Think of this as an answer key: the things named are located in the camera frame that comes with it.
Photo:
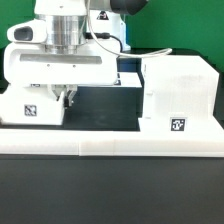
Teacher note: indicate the white marker tag sheet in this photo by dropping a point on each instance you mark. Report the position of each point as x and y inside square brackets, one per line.
[128, 80]

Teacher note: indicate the white foam border frame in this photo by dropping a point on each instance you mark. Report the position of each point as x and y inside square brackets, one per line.
[100, 143]

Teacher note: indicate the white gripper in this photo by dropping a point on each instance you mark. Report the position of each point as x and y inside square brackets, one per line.
[26, 64]

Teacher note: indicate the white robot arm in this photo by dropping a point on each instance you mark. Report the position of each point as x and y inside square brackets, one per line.
[56, 52]

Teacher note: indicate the white front drawer tray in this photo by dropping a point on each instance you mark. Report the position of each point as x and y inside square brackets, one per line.
[31, 106]

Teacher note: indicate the white drawer cabinet box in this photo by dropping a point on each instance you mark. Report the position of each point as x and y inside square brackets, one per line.
[179, 95]

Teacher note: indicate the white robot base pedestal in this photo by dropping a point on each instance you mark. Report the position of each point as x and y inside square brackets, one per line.
[109, 22]

